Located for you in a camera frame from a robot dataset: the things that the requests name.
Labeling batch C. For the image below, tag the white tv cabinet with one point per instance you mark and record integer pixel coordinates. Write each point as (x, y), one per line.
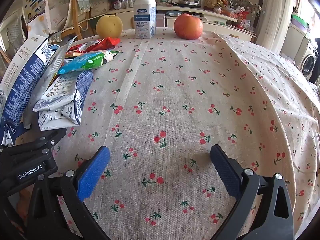
(214, 22)

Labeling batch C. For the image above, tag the green blue snack wrapper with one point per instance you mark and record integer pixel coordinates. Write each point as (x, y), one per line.
(87, 61)

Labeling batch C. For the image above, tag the yellow pear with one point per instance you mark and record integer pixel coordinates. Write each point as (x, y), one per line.
(109, 26)

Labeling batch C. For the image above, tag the white washing machine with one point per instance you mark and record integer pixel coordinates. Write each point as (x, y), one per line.
(306, 58)

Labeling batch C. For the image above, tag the red torn snack wrapper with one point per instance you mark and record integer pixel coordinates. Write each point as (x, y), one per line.
(104, 44)

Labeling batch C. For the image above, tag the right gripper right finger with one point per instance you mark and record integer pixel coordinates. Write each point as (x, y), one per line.
(273, 218)

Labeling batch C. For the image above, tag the white curtain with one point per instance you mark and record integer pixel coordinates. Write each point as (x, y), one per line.
(273, 23)

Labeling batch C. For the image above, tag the white milk bottle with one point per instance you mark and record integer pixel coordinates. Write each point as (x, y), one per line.
(144, 12)

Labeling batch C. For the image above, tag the white wet wipes packet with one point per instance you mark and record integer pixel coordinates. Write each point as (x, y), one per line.
(18, 83)

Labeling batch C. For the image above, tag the crushed white blue milk carton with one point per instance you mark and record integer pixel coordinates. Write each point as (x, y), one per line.
(61, 106)

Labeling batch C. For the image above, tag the cherry print tablecloth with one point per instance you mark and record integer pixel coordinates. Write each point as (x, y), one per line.
(160, 106)

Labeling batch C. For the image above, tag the light wooden chair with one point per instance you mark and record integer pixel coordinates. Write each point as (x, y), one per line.
(77, 27)

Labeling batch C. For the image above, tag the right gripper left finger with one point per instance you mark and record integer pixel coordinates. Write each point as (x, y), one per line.
(78, 185)

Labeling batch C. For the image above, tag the red apple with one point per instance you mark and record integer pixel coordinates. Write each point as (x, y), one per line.
(188, 27)

